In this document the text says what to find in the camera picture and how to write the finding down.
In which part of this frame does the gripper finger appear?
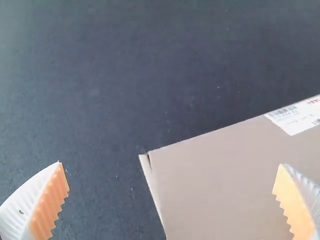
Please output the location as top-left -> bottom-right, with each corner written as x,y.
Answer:
0,161 -> 70,240
271,163 -> 320,240

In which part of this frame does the cardboard box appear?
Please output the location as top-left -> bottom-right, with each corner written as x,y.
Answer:
138,94 -> 320,240

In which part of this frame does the black mat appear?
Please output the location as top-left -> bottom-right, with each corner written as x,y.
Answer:
0,0 -> 320,240

